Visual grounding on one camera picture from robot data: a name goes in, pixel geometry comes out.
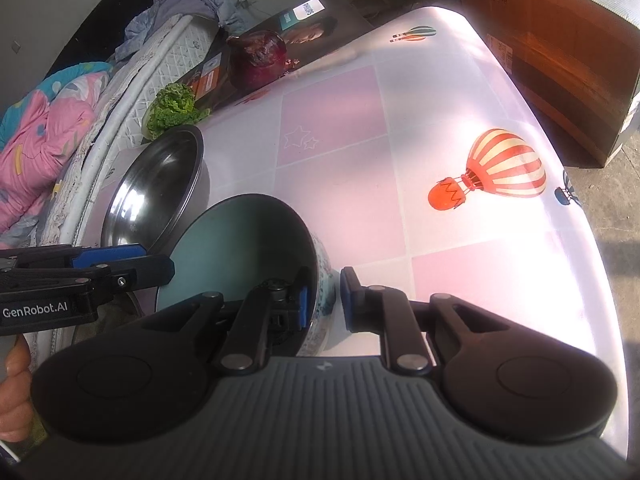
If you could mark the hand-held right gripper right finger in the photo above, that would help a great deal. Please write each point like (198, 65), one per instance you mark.
(347, 305)

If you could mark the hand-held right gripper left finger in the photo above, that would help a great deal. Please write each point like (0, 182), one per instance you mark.
(302, 307)

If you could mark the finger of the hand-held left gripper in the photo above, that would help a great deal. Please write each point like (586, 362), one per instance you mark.
(147, 271)
(107, 256)

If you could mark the teal patterned ceramic bowl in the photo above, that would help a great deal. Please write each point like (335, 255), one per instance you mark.
(235, 250)

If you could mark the person's left hand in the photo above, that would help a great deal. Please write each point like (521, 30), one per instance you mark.
(12, 400)

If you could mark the balloon print tablecloth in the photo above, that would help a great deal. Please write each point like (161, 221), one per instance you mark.
(390, 220)

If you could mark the pink patterned blanket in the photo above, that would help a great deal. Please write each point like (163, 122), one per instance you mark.
(35, 150)

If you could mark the green leafy lettuce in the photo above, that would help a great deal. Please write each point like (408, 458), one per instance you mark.
(172, 107)

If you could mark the white quilted mattress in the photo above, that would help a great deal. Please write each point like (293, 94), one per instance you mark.
(165, 55)

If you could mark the dark panel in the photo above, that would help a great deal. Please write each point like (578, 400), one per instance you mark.
(110, 20)

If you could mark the grey blue clothing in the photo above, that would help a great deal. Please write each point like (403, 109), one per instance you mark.
(175, 5)

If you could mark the dark printed cardboard box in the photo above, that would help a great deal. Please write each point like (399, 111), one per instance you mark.
(310, 30)

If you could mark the brown cardboard box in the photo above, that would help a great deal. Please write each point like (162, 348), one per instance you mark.
(560, 75)

